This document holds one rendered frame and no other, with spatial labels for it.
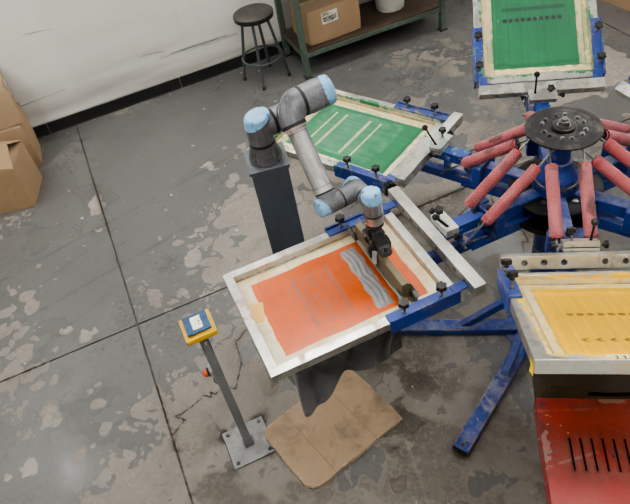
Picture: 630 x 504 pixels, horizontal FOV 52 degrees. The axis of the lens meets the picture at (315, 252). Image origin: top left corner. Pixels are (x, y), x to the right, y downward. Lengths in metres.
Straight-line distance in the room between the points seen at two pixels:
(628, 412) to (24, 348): 3.38
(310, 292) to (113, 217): 2.58
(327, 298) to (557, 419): 1.00
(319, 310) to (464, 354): 1.22
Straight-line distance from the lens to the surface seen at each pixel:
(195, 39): 6.09
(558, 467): 2.04
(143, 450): 3.58
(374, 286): 2.61
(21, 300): 4.67
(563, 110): 2.90
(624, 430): 2.14
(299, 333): 2.51
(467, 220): 2.74
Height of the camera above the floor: 2.90
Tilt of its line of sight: 44 degrees down
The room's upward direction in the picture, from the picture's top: 12 degrees counter-clockwise
